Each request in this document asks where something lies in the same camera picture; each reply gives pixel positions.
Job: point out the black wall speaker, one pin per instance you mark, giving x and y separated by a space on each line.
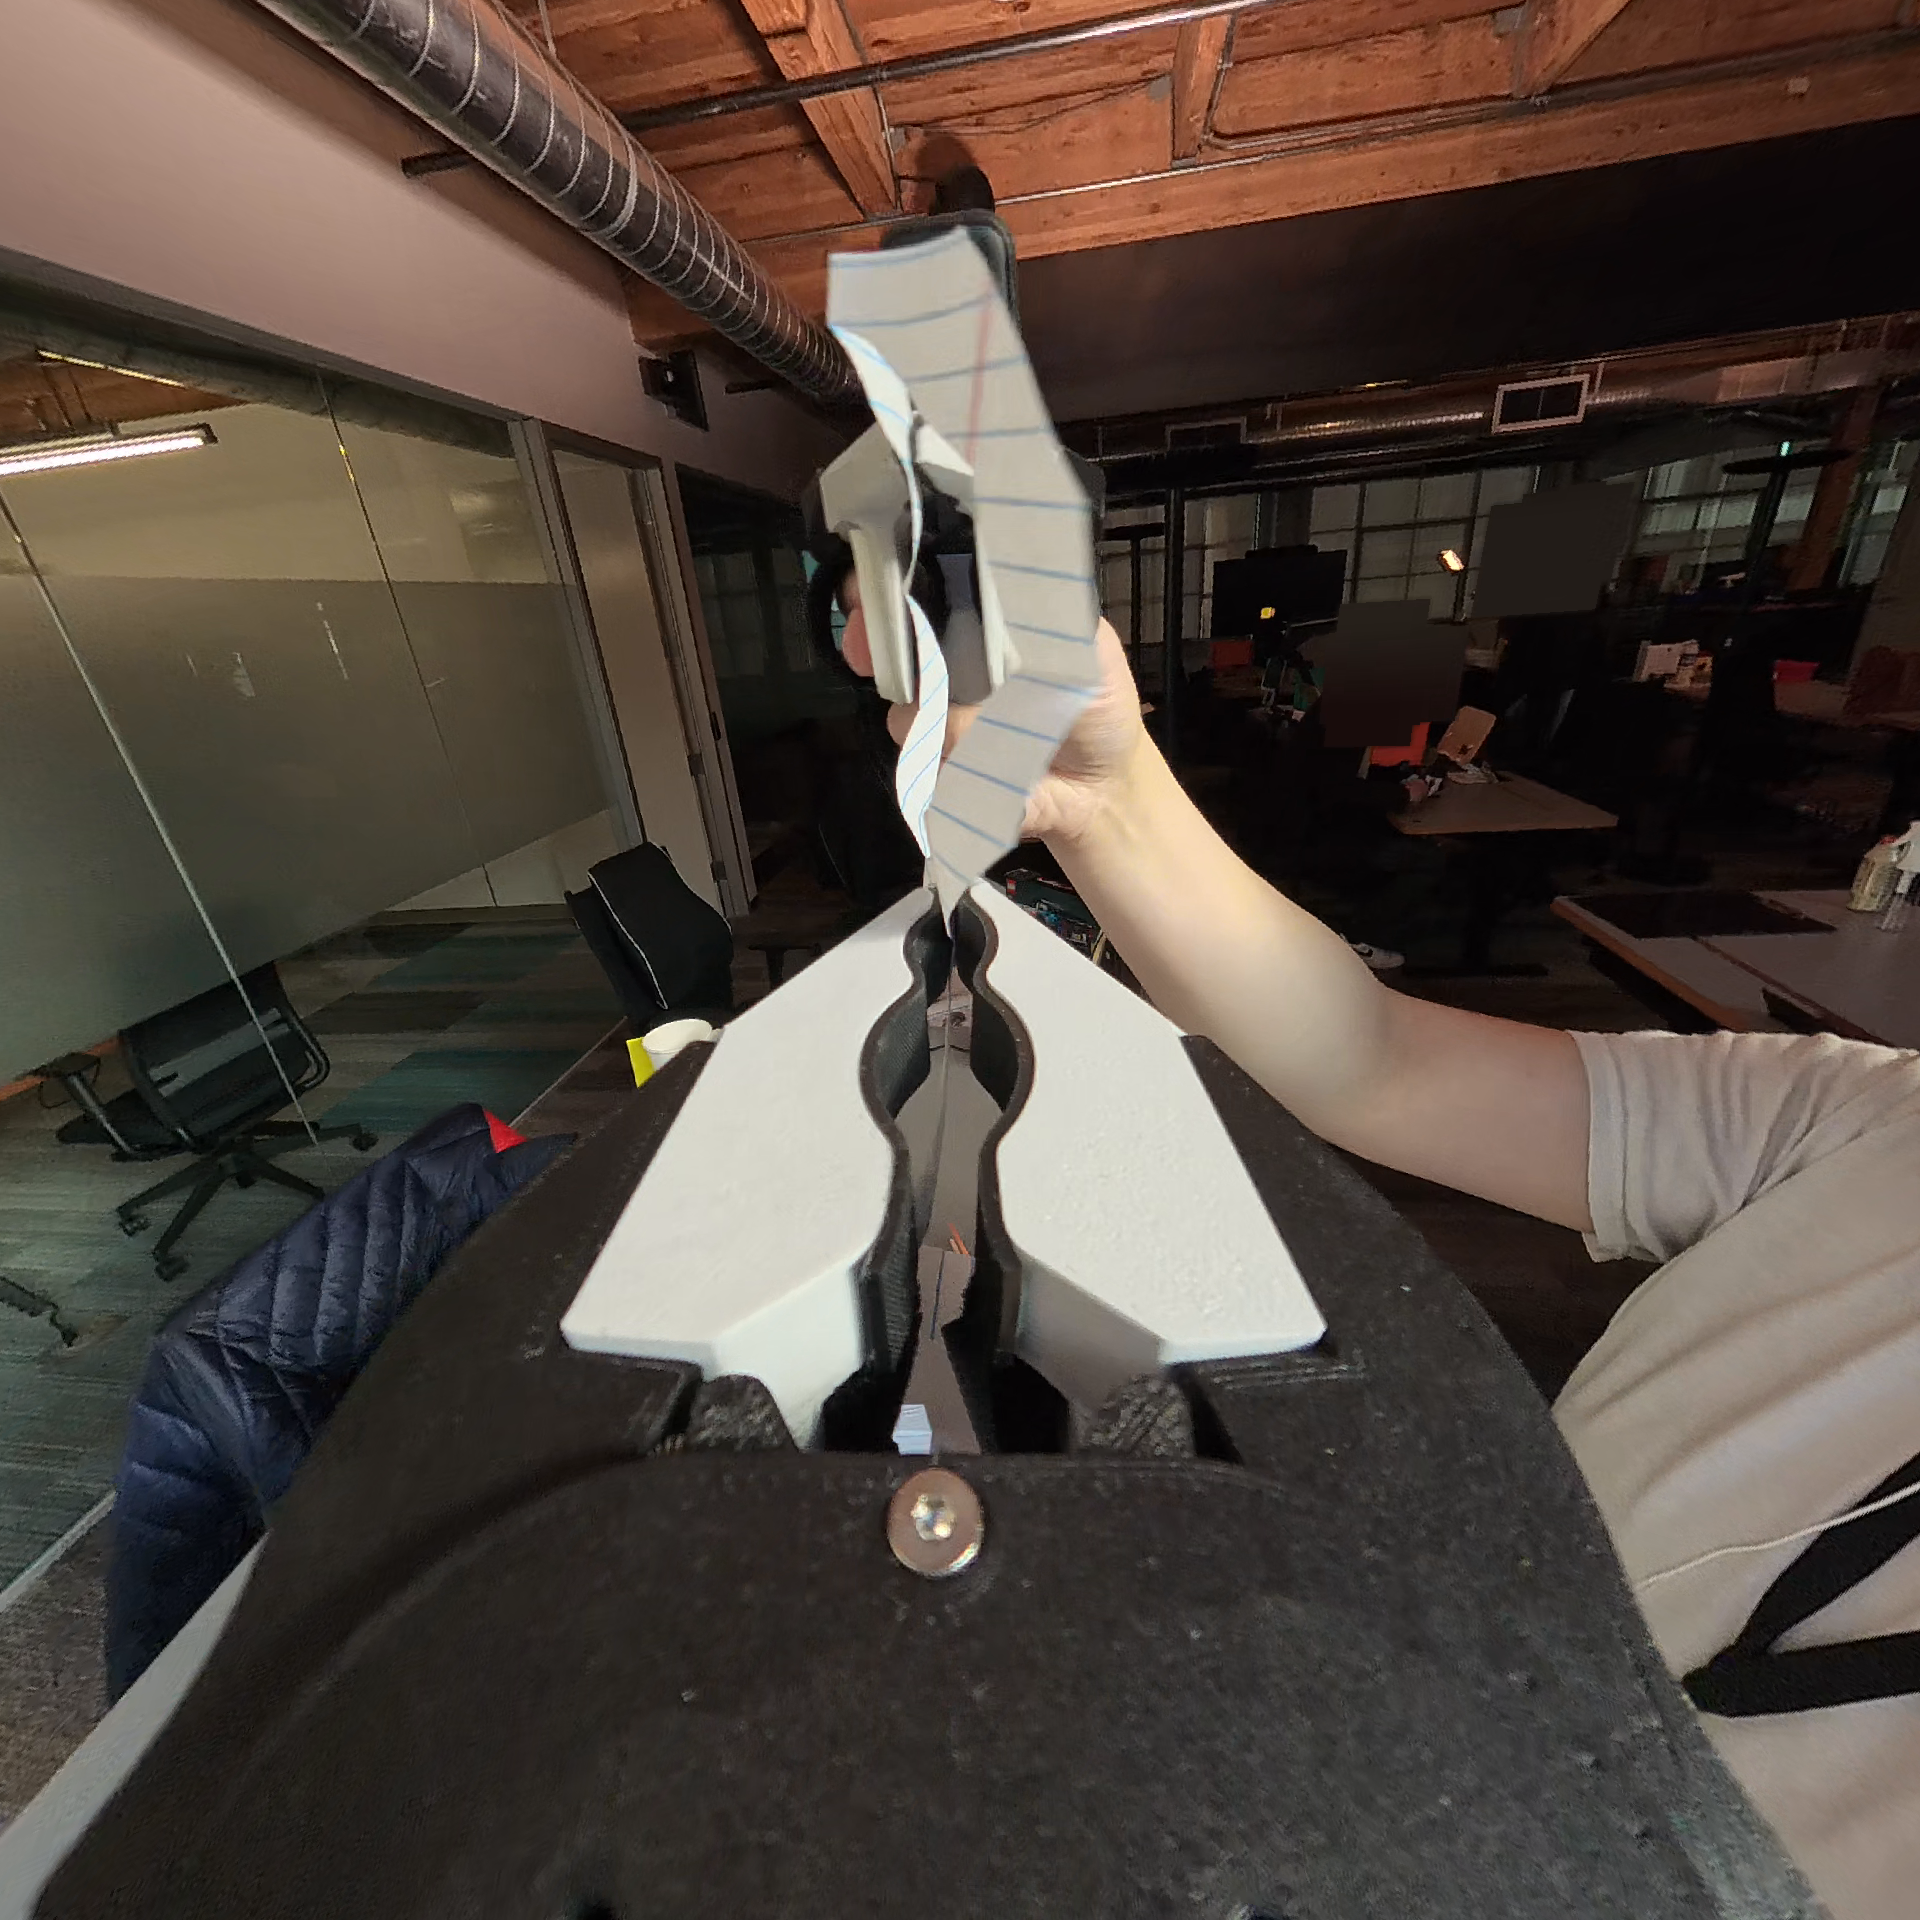
670 388

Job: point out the large paned window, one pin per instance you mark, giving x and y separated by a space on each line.
1410 518

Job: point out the yellow sticky note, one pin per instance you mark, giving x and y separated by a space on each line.
642 1061

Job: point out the person's right forearm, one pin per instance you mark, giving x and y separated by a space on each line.
1348 1049

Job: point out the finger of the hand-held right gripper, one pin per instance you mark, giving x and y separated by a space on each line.
868 494
984 646

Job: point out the person's right hand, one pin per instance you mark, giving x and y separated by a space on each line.
1102 751

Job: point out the white paper cup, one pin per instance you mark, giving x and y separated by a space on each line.
682 1031

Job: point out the lined paper piece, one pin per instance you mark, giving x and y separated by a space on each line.
989 452

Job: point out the navy puffer jacket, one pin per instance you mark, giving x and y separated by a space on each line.
269 1349

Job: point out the spiral metal duct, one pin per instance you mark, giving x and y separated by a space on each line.
598 166

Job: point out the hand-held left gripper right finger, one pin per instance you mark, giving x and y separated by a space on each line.
1154 1184

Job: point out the black office chair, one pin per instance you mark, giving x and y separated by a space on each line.
211 1079
644 931

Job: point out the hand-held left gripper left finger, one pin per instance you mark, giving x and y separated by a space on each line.
749 1184

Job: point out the wooden work table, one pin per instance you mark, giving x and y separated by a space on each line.
1499 804

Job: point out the grey work table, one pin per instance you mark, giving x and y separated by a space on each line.
1800 960

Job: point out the long ceiling light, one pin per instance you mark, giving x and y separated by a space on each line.
105 452

